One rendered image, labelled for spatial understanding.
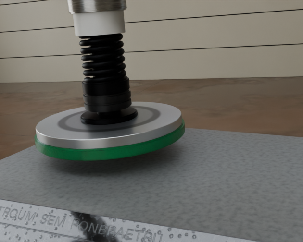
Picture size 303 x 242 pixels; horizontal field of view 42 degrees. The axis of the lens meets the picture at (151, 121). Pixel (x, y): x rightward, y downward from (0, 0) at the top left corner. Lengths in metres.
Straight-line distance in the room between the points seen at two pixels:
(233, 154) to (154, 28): 6.30
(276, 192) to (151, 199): 0.14
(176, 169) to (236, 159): 0.09
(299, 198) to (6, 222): 0.33
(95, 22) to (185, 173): 0.23
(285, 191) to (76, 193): 0.24
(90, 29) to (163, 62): 6.31
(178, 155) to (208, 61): 6.08
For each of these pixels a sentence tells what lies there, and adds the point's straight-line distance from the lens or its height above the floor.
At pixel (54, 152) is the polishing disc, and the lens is 0.52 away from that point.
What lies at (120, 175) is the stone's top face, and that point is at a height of 0.86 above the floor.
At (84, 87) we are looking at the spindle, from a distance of 0.56.
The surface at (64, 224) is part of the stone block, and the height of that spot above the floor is 0.85.
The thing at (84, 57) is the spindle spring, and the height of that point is 1.01.
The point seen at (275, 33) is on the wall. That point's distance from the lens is 6.46.
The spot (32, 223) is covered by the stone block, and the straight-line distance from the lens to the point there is 0.47.
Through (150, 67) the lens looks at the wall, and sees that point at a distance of 6.92.
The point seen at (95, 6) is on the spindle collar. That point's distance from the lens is 0.53.
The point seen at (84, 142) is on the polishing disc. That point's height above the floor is 0.91.
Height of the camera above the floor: 1.06
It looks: 15 degrees down
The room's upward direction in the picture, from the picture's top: 5 degrees counter-clockwise
